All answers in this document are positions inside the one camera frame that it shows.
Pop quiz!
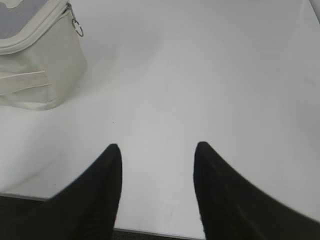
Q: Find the cream canvas zipper bag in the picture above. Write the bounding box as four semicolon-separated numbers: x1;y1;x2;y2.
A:
0;0;87;110

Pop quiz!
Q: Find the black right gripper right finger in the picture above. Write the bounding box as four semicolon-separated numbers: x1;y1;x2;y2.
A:
193;141;320;240

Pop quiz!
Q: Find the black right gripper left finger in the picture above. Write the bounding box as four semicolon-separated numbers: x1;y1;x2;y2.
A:
0;144;123;240

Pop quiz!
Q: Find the silver zipper ring pull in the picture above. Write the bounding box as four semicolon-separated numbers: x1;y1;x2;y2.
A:
66;2;85;38

